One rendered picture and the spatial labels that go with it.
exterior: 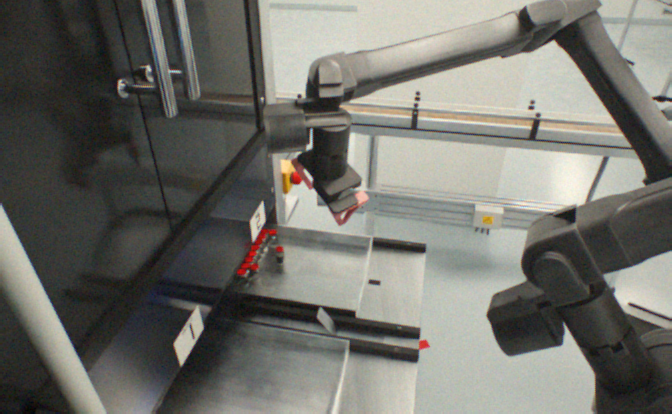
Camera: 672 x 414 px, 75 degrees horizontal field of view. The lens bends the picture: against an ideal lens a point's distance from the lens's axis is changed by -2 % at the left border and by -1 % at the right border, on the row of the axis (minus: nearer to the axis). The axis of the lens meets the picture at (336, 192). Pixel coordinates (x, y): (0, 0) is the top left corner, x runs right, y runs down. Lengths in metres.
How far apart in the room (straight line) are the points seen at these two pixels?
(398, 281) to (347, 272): 0.13
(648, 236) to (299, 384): 0.66
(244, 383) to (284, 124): 0.52
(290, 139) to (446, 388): 1.54
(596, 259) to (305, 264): 0.79
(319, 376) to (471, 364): 1.26
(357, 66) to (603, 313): 0.44
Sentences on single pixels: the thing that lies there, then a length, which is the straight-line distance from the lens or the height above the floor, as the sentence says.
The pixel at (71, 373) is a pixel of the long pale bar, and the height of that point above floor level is 1.29.
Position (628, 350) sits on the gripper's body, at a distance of 0.54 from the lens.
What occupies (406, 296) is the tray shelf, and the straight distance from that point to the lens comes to 1.07.
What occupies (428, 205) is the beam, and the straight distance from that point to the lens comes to 2.04.
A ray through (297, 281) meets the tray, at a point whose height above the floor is 0.88.
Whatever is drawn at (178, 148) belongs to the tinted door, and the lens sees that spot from 0.73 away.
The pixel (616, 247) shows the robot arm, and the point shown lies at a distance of 0.47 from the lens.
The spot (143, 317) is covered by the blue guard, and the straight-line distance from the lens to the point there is 0.70.
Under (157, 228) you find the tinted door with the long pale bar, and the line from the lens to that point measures 0.70.
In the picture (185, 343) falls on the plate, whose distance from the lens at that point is 0.83.
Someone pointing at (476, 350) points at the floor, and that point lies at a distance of 2.16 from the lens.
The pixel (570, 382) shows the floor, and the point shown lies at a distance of 2.20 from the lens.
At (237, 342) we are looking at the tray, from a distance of 0.99.
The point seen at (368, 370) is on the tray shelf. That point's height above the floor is 0.88.
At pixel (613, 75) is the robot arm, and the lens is 0.87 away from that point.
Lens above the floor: 1.64
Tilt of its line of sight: 33 degrees down
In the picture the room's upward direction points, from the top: straight up
